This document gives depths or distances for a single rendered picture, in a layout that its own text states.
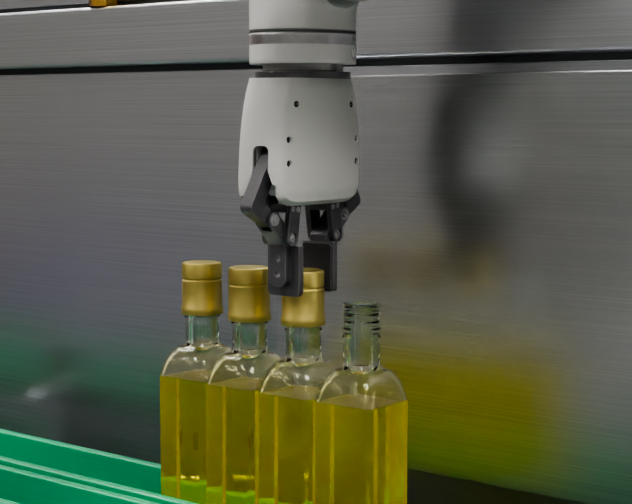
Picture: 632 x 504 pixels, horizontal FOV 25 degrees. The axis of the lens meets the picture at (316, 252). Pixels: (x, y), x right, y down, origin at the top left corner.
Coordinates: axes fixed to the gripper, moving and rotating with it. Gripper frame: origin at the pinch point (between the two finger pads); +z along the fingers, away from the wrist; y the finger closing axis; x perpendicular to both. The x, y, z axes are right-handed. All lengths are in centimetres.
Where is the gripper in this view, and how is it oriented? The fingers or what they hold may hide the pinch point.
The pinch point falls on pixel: (302, 267)
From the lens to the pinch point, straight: 115.7
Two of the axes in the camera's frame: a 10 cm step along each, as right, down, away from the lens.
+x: 7.7, 0.6, -6.3
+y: -6.3, 0.7, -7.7
